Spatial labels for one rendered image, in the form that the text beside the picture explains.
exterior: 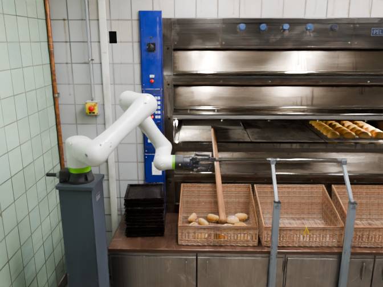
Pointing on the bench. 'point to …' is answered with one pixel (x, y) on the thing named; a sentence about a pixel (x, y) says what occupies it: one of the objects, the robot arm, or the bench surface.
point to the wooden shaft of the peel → (218, 181)
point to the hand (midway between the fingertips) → (216, 163)
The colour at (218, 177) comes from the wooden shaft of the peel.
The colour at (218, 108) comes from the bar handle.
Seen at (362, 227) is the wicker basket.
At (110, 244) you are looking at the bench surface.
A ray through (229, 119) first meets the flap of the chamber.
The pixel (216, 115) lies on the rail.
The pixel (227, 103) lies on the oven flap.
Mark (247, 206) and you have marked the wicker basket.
